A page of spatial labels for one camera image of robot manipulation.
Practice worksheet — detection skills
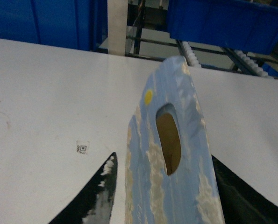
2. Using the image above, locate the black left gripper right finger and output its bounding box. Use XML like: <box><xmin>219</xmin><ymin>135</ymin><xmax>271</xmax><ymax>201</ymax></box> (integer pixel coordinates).
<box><xmin>212</xmin><ymin>156</ymin><xmax>278</xmax><ymax>224</ymax></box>

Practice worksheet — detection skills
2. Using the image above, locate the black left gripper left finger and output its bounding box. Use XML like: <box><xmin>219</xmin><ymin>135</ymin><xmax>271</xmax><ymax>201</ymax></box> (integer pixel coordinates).
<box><xmin>50</xmin><ymin>153</ymin><xmax>118</xmax><ymax>224</ymax></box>

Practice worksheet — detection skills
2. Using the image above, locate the flower gift bag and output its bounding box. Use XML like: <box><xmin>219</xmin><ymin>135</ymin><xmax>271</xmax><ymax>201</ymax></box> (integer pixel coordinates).
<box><xmin>124</xmin><ymin>56</ymin><xmax>225</xmax><ymax>224</ymax></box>

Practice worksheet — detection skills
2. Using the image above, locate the small QR code sticker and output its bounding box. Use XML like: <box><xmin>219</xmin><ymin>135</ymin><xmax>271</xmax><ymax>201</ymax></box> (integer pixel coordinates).
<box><xmin>76</xmin><ymin>140</ymin><xmax>90</xmax><ymax>154</ymax></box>

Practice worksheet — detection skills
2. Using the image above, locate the blue crate on low rack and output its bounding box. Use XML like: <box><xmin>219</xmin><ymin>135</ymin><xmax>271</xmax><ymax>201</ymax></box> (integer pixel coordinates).
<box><xmin>166</xmin><ymin>0</ymin><xmax>278</xmax><ymax>55</ymax></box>

